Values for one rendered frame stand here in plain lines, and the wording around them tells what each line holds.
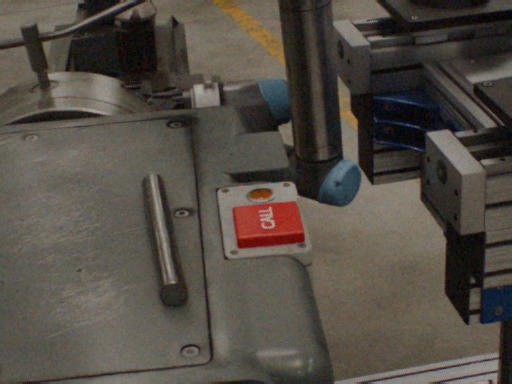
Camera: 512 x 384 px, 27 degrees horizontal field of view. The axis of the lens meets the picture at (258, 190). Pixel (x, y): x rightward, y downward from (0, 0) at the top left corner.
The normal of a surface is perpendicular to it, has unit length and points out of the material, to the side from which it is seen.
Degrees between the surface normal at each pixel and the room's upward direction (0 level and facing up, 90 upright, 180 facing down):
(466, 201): 90
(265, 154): 0
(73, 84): 6
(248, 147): 0
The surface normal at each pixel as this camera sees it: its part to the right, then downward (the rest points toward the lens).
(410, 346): -0.06, -0.88
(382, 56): 0.20, 0.44
